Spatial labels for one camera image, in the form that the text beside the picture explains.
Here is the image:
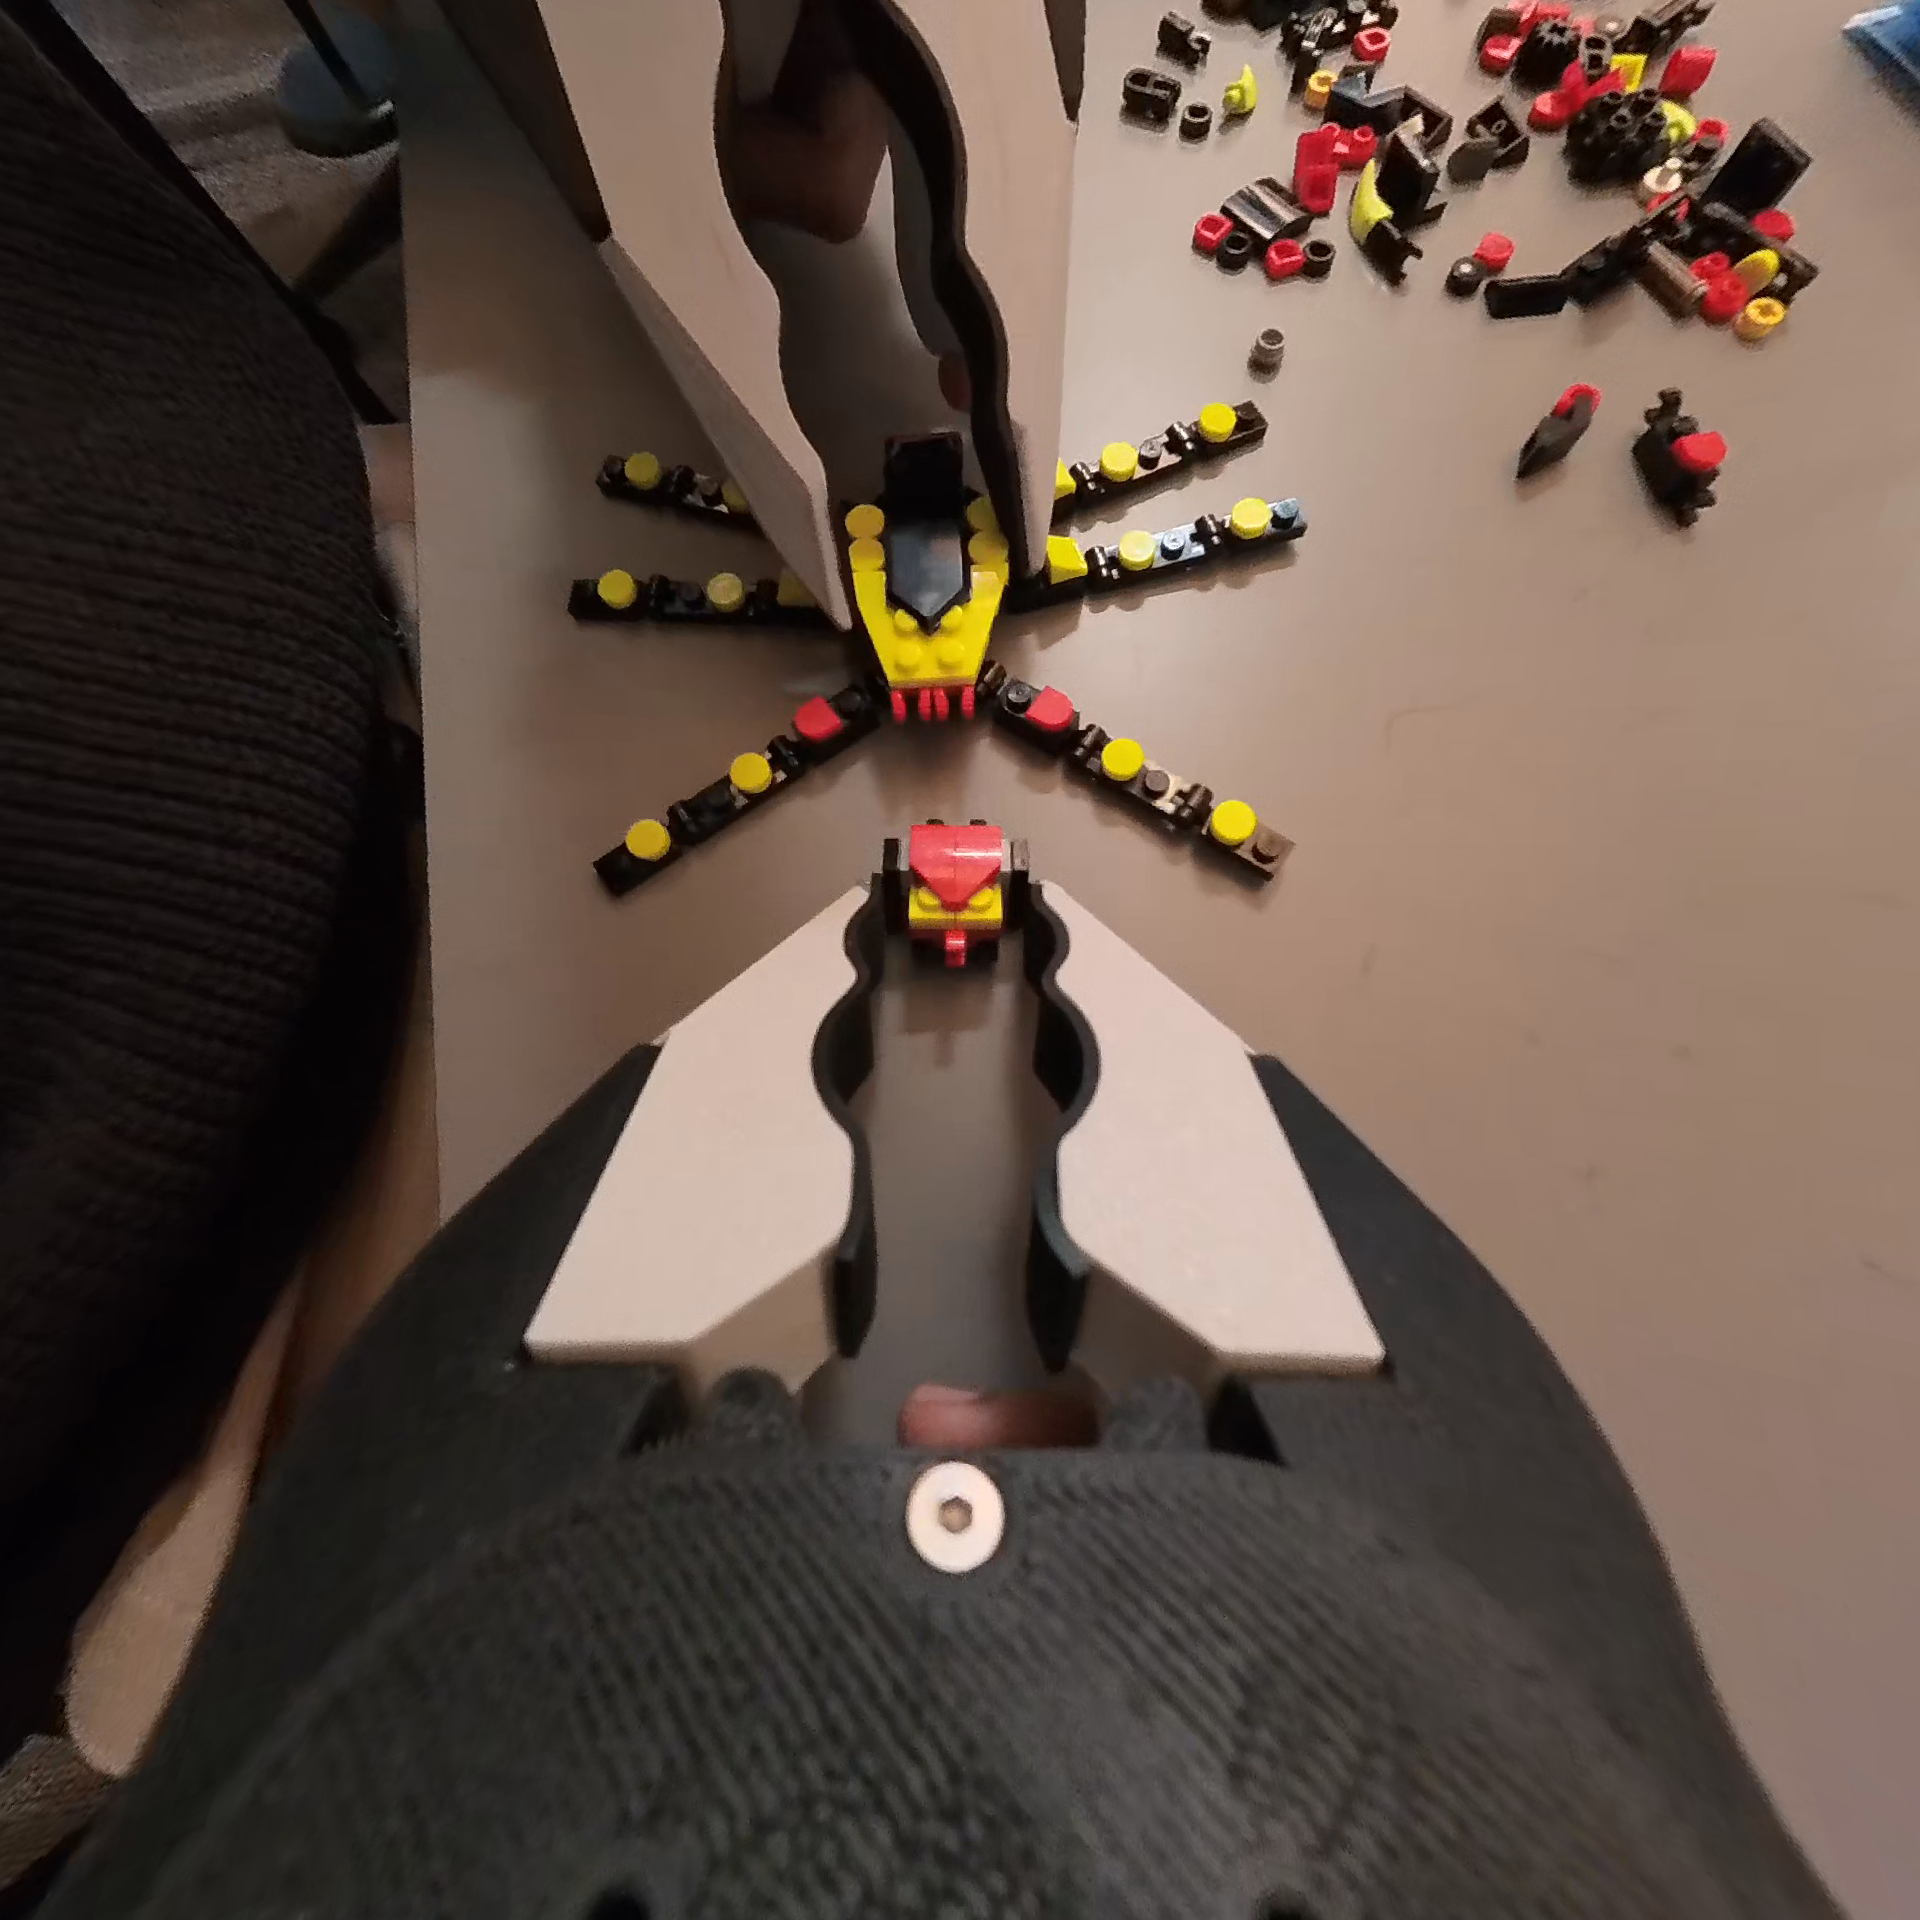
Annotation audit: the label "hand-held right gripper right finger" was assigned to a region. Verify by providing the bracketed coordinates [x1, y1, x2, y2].
[1026, 883, 1387, 1407]

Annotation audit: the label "black red lego claw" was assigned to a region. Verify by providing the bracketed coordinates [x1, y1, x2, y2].
[1517, 381, 1606, 481]

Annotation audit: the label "red yellow lego spider head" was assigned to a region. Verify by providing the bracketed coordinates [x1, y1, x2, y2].
[878, 815, 1039, 975]

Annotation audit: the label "pile of loose lego pieces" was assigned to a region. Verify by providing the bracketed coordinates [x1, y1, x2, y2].
[1119, 0, 1825, 347]

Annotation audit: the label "black red lego clip assembly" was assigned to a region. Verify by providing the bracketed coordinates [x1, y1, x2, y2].
[1633, 385, 1731, 527]

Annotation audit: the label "person's left hand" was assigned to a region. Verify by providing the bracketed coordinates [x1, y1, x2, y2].
[737, 0, 903, 245]

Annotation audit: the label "tan trousers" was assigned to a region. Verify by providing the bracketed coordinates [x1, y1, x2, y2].
[61, 1079, 437, 1777]

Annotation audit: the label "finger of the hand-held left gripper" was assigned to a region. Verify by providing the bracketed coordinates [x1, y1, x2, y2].
[441, 0, 861, 633]
[871, 0, 1089, 577]

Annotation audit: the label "yellow black lego spider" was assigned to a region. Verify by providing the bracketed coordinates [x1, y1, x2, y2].
[567, 397, 1310, 902]

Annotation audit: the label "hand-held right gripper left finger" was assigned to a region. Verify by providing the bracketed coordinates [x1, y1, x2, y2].
[521, 883, 894, 1397]

